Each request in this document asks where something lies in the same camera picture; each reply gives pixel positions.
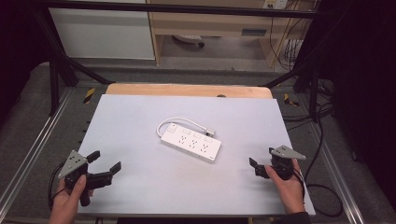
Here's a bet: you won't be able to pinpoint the grey chair base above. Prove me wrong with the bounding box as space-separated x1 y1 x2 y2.
172 34 205 49

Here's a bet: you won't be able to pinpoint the black metal frame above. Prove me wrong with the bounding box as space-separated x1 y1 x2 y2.
31 0 332 123

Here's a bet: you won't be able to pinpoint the person's right hand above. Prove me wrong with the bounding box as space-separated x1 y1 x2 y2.
264 158 306 216

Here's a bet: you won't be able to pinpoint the white cabinet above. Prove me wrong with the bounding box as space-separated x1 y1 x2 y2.
48 0 156 61

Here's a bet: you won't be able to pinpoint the aluminium floor rail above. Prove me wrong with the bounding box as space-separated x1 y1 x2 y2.
0 88 76 216
295 92 366 224

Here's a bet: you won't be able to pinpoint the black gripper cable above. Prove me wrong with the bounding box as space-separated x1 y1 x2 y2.
47 161 68 211
292 169 345 218

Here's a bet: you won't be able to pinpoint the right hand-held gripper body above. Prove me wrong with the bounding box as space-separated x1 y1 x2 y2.
254 145 307 181

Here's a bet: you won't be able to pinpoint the white table board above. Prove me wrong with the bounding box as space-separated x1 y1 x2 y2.
77 94 317 217

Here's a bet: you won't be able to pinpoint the yellow black floor tape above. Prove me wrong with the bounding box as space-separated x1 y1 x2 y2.
283 92 301 107
82 87 96 105

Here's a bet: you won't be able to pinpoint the hanging black cables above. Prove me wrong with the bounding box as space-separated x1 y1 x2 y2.
268 0 316 72

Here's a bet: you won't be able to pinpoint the wooden table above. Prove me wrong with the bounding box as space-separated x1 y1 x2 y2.
105 82 274 100

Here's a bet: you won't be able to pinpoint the white power strip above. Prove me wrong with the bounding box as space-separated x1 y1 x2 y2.
155 117 222 163

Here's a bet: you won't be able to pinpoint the light wooden desk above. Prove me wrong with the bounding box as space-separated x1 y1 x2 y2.
146 0 316 68

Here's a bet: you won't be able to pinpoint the black floor cables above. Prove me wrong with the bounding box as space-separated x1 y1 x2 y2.
281 78 337 185

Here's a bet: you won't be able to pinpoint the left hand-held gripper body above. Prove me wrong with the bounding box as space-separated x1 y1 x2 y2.
57 149 113 207

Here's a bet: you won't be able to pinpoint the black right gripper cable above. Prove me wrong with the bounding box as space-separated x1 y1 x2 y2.
292 169 345 218

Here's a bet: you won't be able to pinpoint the person's left hand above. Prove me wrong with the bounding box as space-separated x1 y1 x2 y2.
48 175 94 224

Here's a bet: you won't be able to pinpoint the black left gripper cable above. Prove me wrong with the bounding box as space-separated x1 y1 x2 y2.
47 161 68 211

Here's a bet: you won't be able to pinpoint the white wall socket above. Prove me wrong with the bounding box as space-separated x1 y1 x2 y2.
262 0 289 10

